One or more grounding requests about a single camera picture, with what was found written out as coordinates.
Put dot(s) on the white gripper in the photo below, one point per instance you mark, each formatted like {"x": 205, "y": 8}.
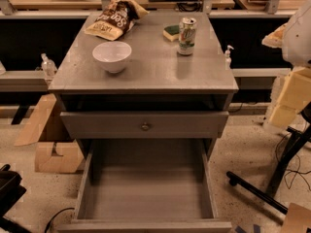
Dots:
{"x": 297, "y": 38}

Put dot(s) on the green 7up soda can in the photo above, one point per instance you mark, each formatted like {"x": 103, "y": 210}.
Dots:
{"x": 187, "y": 31}

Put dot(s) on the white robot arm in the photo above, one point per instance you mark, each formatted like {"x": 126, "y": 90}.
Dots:
{"x": 296, "y": 49}

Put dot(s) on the grey wooden drawer cabinet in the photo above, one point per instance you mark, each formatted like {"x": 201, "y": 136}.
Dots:
{"x": 156, "y": 78}

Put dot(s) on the open grey bottom drawer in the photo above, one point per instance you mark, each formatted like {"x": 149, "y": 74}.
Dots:
{"x": 146, "y": 186}

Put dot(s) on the closed grey drawer with knob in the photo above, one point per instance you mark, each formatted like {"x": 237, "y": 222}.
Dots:
{"x": 117, "y": 125}

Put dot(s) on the yellow green sponge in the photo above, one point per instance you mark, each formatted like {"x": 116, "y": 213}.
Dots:
{"x": 171, "y": 32}

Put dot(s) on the white ceramic bowl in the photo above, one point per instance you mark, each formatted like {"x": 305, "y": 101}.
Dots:
{"x": 112, "y": 56}

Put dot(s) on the brown chip bag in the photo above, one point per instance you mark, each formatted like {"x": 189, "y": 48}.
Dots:
{"x": 116, "y": 19}

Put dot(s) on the cardboard box pieces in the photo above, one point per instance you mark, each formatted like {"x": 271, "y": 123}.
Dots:
{"x": 55, "y": 151}

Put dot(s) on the clear plastic bottle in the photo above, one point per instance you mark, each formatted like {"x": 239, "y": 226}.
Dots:
{"x": 48, "y": 66}

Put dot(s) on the black object lower left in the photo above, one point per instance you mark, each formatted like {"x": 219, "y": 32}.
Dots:
{"x": 10, "y": 191}

